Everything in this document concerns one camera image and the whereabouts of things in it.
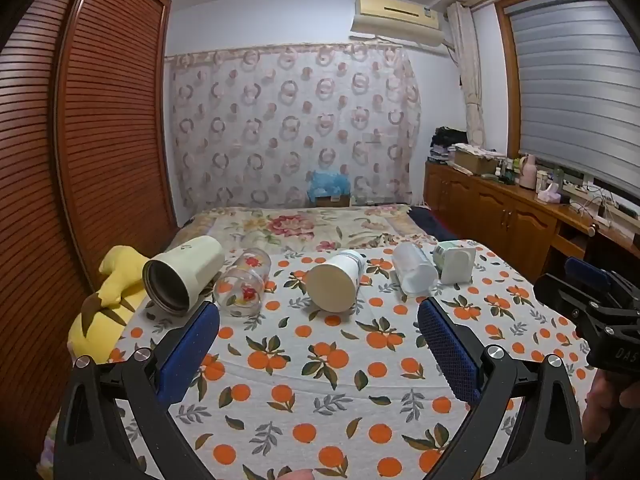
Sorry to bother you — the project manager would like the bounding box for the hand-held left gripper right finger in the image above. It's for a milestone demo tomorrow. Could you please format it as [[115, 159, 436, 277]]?
[[416, 296, 587, 480]]

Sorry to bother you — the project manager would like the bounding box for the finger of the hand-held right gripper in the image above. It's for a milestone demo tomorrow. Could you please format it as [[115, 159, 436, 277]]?
[[533, 273, 608, 327], [565, 257, 625, 295]]

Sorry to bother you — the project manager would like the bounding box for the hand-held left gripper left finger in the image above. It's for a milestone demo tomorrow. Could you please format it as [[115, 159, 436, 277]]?
[[54, 301, 221, 480]]

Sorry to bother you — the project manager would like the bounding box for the white paper cup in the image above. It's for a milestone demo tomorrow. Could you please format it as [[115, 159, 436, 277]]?
[[305, 250, 367, 314]]

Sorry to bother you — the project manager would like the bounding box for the glass cup with red print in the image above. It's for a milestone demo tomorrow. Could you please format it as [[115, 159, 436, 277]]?
[[213, 266, 266, 317], [234, 248, 273, 282]]

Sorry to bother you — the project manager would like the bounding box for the cream steel tumbler cup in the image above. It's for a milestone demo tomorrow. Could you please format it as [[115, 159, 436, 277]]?
[[142, 235, 226, 317]]

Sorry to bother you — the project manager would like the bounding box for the translucent plastic cup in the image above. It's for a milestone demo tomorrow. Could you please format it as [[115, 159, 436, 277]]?
[[391, 242, 439, 296]]

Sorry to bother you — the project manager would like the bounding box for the person's right hand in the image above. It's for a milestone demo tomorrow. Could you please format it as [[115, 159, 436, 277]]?
[[585, 371, 640, 444]]

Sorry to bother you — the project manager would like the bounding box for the white square container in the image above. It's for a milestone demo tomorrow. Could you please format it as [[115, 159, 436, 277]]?
[[432, 240, 476, 284]]

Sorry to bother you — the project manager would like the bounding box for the yellow plush toy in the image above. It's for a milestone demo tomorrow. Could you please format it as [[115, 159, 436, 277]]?
[[67, 245, 157, 366]]

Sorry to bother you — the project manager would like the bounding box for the brown wooden cabinet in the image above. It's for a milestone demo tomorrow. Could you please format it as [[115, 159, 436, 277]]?
[[423, 159, 640, 283]]

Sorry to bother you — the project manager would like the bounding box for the orange fruit print cloth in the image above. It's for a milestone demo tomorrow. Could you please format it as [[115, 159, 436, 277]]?
[[106, 241, 597, 480]]

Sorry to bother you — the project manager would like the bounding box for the pink thermos bottle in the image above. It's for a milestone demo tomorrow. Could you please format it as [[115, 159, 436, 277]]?
[[519, 153, 539, 190]]

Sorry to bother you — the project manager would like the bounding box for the navy blue blanket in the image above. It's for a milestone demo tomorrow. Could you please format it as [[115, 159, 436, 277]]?
[[406, 207, 463, 242]]

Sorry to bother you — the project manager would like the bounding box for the open cardboard box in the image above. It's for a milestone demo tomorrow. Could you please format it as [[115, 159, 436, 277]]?
[[452, 146, 500, 177]]

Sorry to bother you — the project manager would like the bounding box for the floral bed blanket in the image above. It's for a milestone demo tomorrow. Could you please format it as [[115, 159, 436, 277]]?
[[181, 203, 442, 262]]

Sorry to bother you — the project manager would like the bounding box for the grey window blind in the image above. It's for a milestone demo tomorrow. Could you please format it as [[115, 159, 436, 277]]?
[[502, 0, 640, 202]]

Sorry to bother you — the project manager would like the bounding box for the pile of dark clothes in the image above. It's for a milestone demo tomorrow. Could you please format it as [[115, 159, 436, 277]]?
[[429, 127, 469, 164]]

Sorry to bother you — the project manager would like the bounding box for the blue plastic bag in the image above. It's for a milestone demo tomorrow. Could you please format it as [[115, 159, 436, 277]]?
[[305, 168, 354, 201]]

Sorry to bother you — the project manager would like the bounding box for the cream window curtain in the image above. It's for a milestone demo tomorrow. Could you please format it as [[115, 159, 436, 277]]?
[[446, 2, 487, 149]]

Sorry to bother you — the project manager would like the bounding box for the brown slatted wooden wardrobe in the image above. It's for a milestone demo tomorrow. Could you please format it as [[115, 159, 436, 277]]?
[[0, 0, 179, 463]]

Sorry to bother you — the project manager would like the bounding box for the cream air conditioner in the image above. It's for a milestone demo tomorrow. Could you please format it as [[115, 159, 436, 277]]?
[[349, 0, 446, 51]]

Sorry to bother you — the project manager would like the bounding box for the white power strip with cables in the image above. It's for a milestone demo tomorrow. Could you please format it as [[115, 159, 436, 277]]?
[[564, 184, 640, 228]]

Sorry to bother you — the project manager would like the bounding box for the ring patterned wall curtain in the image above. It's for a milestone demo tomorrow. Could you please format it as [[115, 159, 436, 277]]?
[[165, 42, 424, 211]]

